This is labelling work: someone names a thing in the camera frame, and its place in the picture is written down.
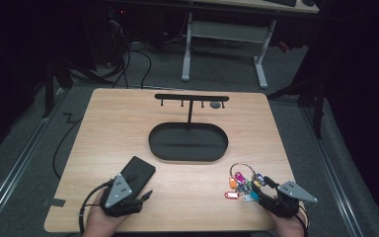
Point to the black keyboard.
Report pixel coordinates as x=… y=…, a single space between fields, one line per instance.
x=281 y=2

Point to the person's left hand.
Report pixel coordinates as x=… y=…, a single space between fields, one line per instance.
x=98 y=223

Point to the white-legged desk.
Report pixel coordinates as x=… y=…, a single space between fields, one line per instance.
x=225 y=31

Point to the grey round table grommet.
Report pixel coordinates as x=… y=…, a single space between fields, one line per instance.
x=215 y=105

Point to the black tape patch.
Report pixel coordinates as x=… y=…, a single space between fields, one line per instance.
x=58 y=202

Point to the person's right hand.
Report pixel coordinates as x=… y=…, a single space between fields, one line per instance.
x=289 y=227

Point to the black computer mouse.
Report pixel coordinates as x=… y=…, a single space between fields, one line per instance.
x=308 y=2

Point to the black smartphone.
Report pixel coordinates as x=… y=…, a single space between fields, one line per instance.
x=139 y=171

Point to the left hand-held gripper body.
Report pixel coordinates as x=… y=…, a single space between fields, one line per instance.
x=118 y=192

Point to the black metal stand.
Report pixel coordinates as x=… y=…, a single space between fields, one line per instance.
x=51 y=85
x=317 y=105

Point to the metal floor rail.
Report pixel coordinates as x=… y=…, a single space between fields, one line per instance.
x=334 y=174
x=16 y=164

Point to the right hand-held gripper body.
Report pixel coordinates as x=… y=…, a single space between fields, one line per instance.
x=296 y=192

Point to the black key stand with tray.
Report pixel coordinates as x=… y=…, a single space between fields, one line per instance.
x=187 y=143

